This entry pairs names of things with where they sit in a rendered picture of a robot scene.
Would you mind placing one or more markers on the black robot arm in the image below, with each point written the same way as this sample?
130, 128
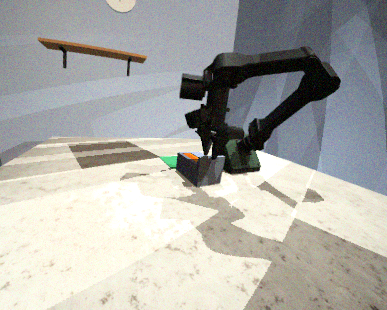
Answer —
231, 68

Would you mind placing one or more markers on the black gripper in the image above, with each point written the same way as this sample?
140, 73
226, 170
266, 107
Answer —
224, 132

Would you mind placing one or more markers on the orange l-shaped part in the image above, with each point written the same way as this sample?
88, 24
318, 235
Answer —
192, 156

